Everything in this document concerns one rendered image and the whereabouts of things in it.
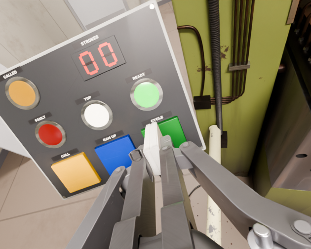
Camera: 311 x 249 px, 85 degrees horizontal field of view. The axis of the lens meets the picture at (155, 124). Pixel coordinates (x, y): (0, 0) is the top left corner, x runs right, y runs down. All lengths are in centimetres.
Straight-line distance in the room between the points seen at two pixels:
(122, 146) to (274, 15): 44
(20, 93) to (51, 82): 6
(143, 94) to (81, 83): 11
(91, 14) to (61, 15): 61
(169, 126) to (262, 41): 34
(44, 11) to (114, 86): 447
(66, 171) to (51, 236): 146
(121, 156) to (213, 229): 40
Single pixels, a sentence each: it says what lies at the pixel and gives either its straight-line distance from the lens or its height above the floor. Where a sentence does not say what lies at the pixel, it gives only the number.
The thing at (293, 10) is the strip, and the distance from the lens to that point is 52.
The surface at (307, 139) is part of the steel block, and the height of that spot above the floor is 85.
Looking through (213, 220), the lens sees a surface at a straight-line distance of 64.
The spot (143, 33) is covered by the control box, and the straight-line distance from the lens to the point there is 31.
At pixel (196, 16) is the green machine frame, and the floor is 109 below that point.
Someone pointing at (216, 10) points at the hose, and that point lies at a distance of 47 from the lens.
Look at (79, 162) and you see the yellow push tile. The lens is 38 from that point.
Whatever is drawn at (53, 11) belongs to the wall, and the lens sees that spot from 469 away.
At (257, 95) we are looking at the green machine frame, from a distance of 67.
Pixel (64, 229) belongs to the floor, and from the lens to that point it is 176.
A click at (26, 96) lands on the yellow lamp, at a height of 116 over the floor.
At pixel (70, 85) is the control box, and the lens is 34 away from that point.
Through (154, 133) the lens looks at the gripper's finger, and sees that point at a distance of 18.
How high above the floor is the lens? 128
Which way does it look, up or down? 49 degrees down
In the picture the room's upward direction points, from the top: 29 degrees counter-clockwise
